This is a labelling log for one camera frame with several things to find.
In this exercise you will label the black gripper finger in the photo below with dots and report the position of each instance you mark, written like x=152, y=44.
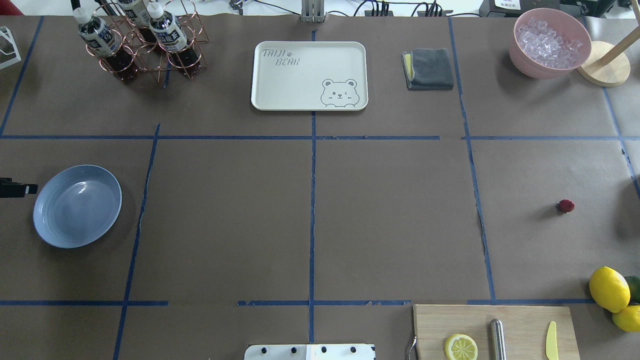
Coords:
x=12, y=189

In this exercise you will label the blue plate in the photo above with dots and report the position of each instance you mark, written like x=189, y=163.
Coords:
x=77, y=206

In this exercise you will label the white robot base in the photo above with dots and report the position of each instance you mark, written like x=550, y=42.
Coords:
x=325, y=351

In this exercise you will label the red strawberry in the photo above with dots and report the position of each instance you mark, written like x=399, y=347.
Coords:
x=565, y=206

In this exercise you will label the tea bottle left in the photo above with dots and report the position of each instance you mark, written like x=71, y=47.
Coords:
x=105, y=44

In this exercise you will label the tea bottle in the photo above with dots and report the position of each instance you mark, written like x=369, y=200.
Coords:
x=169, y=32
x=137, y=14
x=105, y=44

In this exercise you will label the tea bottle back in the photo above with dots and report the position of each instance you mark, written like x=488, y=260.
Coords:
x=137, y=14

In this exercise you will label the tea bottle right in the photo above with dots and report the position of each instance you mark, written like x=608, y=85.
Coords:
x=169, y=32

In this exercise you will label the cream bear tray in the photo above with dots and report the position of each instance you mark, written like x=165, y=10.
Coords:
x=310, y=76

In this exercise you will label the grey folded cloth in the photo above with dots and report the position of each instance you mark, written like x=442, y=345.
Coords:
x=428, y=69

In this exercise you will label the lemon half slice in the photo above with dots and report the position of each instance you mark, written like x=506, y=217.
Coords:
x=460, y=346

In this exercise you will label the steel cylinder tool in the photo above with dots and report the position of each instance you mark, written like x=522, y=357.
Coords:
x=498, y=339

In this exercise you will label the wooden cutting board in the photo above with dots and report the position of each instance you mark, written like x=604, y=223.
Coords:
x=524, y=328

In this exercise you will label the pink bowl with ice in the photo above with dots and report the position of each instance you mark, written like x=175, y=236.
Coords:
x=547, y=43

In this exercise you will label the yellow plastic knife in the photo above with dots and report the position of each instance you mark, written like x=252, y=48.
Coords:
x=551, y=342

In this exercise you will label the whole yellow lemon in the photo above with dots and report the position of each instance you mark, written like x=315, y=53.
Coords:
x=609, y=289

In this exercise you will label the wooden stand with pole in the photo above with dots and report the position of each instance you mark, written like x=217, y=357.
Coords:
x=607, y=65

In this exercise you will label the green avocado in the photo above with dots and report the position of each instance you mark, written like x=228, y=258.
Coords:
x=633, y=282

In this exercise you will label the white wire cup rack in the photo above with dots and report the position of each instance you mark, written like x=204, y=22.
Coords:
x=9, y=52

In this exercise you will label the copper wire bottle rack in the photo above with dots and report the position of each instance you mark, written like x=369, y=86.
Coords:
x=151, y=58

